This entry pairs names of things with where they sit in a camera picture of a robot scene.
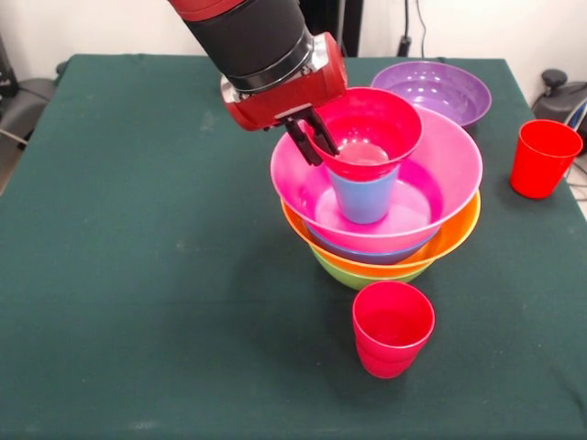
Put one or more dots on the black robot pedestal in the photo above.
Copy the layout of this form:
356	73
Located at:
348	23

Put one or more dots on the large magenta bowl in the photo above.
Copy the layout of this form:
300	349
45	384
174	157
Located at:
449	156

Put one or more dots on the small crimson pink bowl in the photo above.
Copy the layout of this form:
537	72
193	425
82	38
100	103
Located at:
376	119

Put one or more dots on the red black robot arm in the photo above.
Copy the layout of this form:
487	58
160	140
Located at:
247	36

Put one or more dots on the red cup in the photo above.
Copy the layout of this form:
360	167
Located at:
541	165

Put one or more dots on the blue cup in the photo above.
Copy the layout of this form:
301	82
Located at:
362	201

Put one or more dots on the large orange bowl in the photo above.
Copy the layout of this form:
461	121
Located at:
454	243

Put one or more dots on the crimson pink cup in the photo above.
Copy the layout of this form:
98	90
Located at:
390	348

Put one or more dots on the blue bowl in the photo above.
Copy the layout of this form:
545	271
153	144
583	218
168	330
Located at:
367	254

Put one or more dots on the green bowl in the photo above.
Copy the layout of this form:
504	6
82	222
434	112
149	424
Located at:
357	279

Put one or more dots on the purple bowl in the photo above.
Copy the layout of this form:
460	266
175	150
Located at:
431	82

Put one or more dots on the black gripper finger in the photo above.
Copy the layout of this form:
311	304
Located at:
305	144
323	135

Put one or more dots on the dark green tablecloth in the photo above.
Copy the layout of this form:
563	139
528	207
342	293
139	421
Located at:
137	366

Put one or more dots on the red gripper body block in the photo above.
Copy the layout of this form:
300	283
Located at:
284	98

